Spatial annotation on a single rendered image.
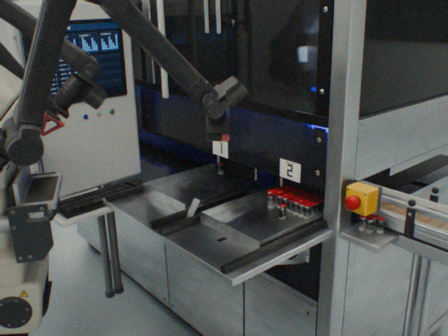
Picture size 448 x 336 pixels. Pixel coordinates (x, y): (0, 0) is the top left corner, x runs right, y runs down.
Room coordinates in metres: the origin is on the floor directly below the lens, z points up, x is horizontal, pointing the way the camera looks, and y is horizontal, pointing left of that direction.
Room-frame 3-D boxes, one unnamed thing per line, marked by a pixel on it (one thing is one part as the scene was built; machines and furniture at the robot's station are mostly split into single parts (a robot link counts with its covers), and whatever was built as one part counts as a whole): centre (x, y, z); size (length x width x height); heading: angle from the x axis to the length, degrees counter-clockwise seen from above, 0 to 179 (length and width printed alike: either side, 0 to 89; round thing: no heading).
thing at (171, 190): (1.59, 0.07, 0.90); 0.34 x 0.26 x 0.04; 130
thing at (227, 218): (1.33, -0.15, 0.90); 0.34 x 0.26 x 0.04; 130
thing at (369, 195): (1.21, -0.40, 0.99); 0.08 x 0.07 x 0.07; 130
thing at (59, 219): (1.74, 0.49, 0.79); 0.45 x 0.28 x 0.03; 133
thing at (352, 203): (1.18, -0.36, 0.99); 0.04 x 0.04 x 0.04; 40
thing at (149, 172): (2.05, 0.33, 0.73); 1.98 x 0.01 x 0.25; 40
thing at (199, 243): (1.41, 0.02, 0.87); 0.70 x 0.48 x 0.02; 40
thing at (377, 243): (1.22, -0.44, 0.87); 0.14 x 0.13 x 0.02; 130
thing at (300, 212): (1.38, -0.21, 0.91); 0.18 x 0.02 x 0.05; 40
